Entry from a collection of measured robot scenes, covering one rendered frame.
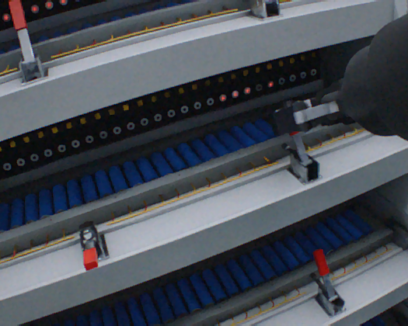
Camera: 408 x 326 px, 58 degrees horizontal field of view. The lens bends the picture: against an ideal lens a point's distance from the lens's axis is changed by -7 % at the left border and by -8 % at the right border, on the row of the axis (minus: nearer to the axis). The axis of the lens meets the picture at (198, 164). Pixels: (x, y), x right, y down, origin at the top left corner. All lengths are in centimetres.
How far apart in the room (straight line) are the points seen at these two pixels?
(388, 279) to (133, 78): 45
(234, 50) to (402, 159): 28
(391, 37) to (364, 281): 42
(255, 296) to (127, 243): 21
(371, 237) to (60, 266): 46
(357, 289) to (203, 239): 26
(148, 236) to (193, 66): 19
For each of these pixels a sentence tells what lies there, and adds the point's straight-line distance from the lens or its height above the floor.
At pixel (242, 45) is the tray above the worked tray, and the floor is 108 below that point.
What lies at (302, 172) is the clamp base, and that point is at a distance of 48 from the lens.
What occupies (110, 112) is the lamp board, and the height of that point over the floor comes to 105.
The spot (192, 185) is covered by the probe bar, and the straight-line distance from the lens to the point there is 48.
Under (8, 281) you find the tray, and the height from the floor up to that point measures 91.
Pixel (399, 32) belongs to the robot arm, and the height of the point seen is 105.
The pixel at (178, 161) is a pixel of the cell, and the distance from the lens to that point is 52.
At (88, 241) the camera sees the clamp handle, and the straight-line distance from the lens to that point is 43.
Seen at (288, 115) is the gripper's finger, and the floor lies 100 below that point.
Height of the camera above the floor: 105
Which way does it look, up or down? 12 degrees down
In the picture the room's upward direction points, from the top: 16 degrees counter-clockwise
